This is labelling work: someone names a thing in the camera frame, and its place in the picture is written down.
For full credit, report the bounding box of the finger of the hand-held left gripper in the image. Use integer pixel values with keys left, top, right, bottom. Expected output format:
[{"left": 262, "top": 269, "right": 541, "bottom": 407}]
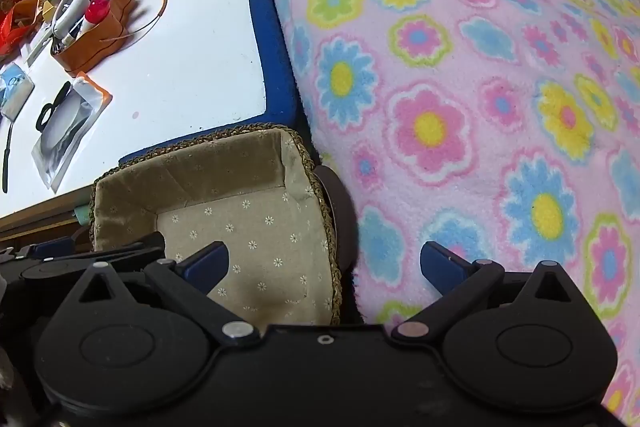
[
  {"left": 92, "top": 232, "right": 167, "bottom": 270},
  {"left": 20, "top": 238, "right": 77, "bottom": 260}
]

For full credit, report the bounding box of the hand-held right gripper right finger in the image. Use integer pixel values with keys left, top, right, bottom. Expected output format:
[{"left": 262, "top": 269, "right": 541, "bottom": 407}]
[{"left": 391, "top": 241, "right": 583, "bottom": 343}]

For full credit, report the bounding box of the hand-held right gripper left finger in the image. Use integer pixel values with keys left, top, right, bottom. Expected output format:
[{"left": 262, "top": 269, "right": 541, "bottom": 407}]
[{"left": 75, "top": 241, "right": 261, "bottom": 343}]

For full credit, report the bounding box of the fabric lined woven basket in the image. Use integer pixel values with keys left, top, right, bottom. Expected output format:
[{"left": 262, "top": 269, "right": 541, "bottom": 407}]
[{"left": 89, "top": 123, "right": 358, "bottom": 327}]

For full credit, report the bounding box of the thin black pen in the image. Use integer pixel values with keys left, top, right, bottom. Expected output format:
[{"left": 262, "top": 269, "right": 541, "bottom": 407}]
[{"left": 2, "top": 119, "right": 15, "bottom": 194}]

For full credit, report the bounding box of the clear packet with orange trim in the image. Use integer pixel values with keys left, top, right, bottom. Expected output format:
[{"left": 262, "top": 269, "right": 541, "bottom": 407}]
[{"left": 31, "top": 74, "right": 112, "bottom": 194}]

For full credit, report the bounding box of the small blue print packet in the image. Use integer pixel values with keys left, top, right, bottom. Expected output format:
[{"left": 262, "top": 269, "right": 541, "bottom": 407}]
[{"left": 0, "top": 62, "right": 35, "bottom": 120}]

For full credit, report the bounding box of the brown leather organizer box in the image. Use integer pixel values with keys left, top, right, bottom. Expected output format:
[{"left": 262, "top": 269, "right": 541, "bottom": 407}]
[{"left": 51, "top": 0, "right": 135, "bottom": 78}]

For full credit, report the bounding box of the floral fleece blanket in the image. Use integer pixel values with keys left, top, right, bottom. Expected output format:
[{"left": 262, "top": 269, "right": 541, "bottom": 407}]
[{"left": 255, "top": 0, "right": 640, "bottom": 427}]

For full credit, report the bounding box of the blue felt mat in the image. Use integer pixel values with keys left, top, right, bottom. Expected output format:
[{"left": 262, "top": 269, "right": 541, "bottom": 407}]
[{"left": 118, "top": 0, "right": 315, "bottom": 168}]

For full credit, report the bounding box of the orange plastic bag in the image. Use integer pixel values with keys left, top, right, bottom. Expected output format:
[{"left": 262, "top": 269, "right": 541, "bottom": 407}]
[{"left": 0, "top": 0, "right": 43, "bottom": 58}]

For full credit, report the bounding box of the white handheld device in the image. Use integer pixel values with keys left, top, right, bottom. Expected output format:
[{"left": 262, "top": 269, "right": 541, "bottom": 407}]
[{"left": 51, "top": 0, "right": 103, "bottom": 44}]

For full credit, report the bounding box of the red cap white bottle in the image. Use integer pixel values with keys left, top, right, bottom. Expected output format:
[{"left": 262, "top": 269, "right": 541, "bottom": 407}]
[{"left": 75, "top": 0, "right": 112, "bottom": 40}]

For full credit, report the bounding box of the thin orange headband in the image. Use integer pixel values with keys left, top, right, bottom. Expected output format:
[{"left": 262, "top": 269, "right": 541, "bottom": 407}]
[{"left": 100, "top": 0, "right": 168, "bottom": 45}]

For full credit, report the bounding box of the black loop handled tool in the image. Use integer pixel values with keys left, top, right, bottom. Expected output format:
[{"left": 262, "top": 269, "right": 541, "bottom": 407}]
[{"left": 36, "top": 81, "right": 72, "bottom": 135}]

